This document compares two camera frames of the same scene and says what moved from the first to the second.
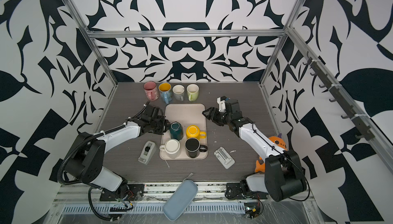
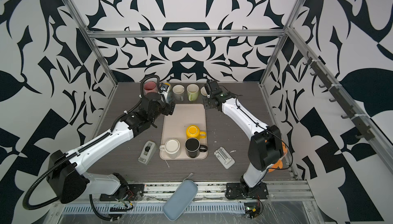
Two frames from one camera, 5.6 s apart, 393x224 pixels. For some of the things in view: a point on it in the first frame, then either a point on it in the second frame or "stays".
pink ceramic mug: x=151 y=90 stays
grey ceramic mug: x=178 y=91 stays
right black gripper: x=213 y=111 -> x=205 y=102
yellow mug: x=193 y=131 stays
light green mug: x=193 y=90 stays
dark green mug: x=176 y=130 -> x=203 y=91
